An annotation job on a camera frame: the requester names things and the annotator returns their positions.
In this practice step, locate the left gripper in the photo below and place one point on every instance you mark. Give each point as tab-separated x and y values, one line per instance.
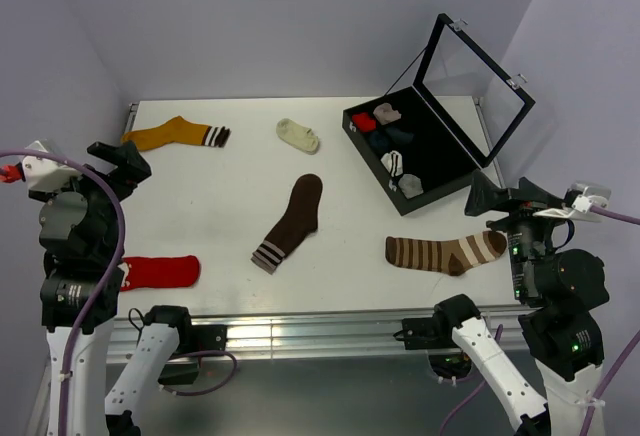
132	168

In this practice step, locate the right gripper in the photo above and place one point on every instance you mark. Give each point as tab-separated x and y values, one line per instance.
529	192

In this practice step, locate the dark brown sock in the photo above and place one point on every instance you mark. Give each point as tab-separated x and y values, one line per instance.
299	220

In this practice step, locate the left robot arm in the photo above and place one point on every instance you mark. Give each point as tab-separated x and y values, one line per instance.
79	298

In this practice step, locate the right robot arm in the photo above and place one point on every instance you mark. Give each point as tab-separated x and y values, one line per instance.
560	286

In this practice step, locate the mustard yellow sock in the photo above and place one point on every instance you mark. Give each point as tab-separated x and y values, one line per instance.
178	131

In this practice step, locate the brown cream striped sock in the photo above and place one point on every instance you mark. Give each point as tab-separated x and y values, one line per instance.
452	257

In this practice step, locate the rolled grey sock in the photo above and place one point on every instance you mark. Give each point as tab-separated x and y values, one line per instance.
410	186

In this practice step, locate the black storage box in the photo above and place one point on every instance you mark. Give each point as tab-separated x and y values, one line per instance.
461	106

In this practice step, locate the rolled white striped sock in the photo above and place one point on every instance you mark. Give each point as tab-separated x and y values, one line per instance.
393	162

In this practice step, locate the rolled navy sock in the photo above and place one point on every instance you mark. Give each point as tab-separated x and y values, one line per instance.
398	136

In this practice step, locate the rolled teal sock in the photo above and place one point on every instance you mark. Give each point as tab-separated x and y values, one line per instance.
379	143

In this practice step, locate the rolled beige sock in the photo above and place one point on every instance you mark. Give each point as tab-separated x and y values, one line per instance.
386	114

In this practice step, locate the rolled red sock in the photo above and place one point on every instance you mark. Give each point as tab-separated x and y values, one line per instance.
364	122

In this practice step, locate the cream ankle sock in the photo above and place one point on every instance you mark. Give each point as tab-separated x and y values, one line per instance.
300	137

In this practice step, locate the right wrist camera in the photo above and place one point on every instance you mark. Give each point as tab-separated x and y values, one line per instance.
578	203

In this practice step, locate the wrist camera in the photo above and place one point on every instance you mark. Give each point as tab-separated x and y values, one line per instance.
578	203
39	174

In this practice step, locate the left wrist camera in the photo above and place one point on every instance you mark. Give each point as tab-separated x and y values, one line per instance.
39	174

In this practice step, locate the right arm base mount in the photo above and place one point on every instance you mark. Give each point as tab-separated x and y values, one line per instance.
447	364

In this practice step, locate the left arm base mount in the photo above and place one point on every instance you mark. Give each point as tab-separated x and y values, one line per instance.
194	341

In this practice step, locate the aluminium table frame rail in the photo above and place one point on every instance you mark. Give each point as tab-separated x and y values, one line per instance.
330	335

